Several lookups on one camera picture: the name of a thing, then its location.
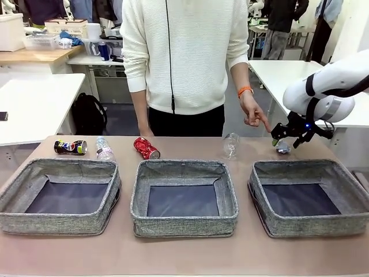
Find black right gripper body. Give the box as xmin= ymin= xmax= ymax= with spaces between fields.
xmin=284 ymin=111 xmax=315 ymax=137

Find white paper ball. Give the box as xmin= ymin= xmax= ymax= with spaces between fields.
xmin=275 ymin=140 xmax=291 ymax=155

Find crushed black Pepsi can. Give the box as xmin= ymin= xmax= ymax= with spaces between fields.
xmin=54 ymin=139 xmax=88 ymax=156

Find clear bottle with pink label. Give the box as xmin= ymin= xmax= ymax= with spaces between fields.
xmin=95 ymin=136 xmax=116 ymax=162

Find crushed red cola can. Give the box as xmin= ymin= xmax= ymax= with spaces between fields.
xmin=133 ymin=137 xmax=161 ymax=160

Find person's left forearm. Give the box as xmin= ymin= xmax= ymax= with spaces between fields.
xmin=229 ymin=62 xmax=254 ymax=95

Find person's right forearm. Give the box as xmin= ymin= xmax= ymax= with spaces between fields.
xmin=131 ymin=91 xmax=153 ymax=132

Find person's left hand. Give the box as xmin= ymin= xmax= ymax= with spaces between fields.
xmin=238 ymin=92 xmax=273 ymax=134

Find clear crushed plastic bottle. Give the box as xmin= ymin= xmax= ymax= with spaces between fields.
xmin=223 ymin=132 xmax=241 ymax=161

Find orange wristband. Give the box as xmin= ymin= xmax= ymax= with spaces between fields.
xmin=238 ymin=86 xmax=255 ymax=99

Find wooden top table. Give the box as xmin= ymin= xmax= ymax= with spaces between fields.
xmin=0 ymin=44 xmax=84 ymax=76

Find white plastic mesh basket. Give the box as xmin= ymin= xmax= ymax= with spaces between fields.
xmin=24 ymin=33 xmax=58 ymax=51

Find large white storage box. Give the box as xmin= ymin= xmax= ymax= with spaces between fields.
xmin=0 ymin=13 xmax=26 ymax=53

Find black backpack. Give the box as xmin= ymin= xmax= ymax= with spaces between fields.
xmin=71 ymin=92 xmax=108 ymax=136

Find bystander in light blue shirt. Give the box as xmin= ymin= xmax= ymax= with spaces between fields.
xmin=311 ymin=0 xmax=344 ymax=63

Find grey fabric basket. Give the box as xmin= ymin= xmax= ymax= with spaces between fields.
xmin=247 ymin=159 xmax=369 ymax=238
xmin=0 ymin=158 xmax=122 ymax=235
xmin=129 ymin=159 xmax=239 ymax=238

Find person's black trousers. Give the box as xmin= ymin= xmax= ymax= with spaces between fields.
xmin=148 ymin=103 xmax=225 ymax=137

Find white table with metal legs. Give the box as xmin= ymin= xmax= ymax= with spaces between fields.
xmin=66 ymin=54 xmax=126 ymax=102

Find blue cloth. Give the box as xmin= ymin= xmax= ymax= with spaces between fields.
xmin=59 ymin=31 xmax=85 ymax=47

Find white box with wooden rim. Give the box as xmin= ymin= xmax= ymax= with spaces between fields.
xmin=44 ymin=19 xmax=89 ymax=38

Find bystander in dark jacket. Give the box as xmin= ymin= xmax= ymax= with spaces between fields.
xmin=263 ymin=0 xmax=309 ymax=61

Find dark blue bottle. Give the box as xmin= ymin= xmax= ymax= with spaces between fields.
xmin=97 ymin=41 xmax=110 ymax=62

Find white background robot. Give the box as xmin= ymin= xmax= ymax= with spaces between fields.
xmin=248 ymin=0 xmax=270 ymax=29

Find white cylinder roll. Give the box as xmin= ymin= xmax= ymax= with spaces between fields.
xmin=86 ymin=23 xmax=101 ymax=40

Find clear plastic storage bin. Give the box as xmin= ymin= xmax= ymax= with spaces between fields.
xmin=82 ymin=38 xmax=125 ymax=57

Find dark hanging coat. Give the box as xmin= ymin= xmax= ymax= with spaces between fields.
xmin=92 ymin=0 xmax=123 ymax=25

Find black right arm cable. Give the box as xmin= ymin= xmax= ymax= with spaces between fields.
xmin=305 ymin=73 xmax=369 ymax=136

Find thin black hanging cable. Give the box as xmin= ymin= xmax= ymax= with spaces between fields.
xmin=165 ymin=0 xmax=176 ymax=115

